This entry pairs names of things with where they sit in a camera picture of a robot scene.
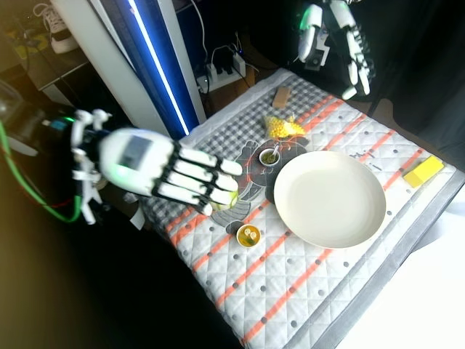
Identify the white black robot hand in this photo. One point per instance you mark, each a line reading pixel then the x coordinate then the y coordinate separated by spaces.
pixel 134 160
pixel 341 14

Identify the yellow mesh bag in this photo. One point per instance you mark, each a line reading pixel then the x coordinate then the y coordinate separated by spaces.
pixel 285 128

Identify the small wooden block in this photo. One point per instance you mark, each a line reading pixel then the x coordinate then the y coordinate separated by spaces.
pixel 281 97

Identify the round cream plate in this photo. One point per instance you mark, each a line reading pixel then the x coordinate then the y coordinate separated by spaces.
pixel 328 200

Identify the black backdrop cloth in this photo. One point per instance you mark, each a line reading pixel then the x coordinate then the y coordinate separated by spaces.
pixel 417 54

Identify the toy cauliflower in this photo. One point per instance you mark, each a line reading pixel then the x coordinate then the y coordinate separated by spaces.
pixel 229 201

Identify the white column with blue light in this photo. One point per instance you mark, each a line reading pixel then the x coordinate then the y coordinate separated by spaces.
pixel 109 54

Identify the white power adapter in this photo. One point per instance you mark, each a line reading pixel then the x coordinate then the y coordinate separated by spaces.
pixel 238 63

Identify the white power strip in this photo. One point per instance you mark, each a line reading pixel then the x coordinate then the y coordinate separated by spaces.
pixel 221 81

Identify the black power adapter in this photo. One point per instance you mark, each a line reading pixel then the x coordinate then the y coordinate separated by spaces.
pixel 222 60

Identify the small white bowl green contents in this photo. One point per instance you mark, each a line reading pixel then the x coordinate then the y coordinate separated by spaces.
pixel 269 157

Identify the small yellow bowl lemon slices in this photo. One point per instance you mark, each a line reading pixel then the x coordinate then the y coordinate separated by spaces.
pixel 248 236

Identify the small white spoon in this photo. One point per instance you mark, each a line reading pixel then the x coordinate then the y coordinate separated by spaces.
pixel 276 148

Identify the white black sneaker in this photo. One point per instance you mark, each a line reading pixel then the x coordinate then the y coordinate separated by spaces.
pixel 58 32

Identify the yellow block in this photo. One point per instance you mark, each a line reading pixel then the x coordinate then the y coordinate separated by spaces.
pixel 423 171

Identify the grey quilt with orange stripes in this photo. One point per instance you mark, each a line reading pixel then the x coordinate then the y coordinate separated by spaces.
pixel 290 283

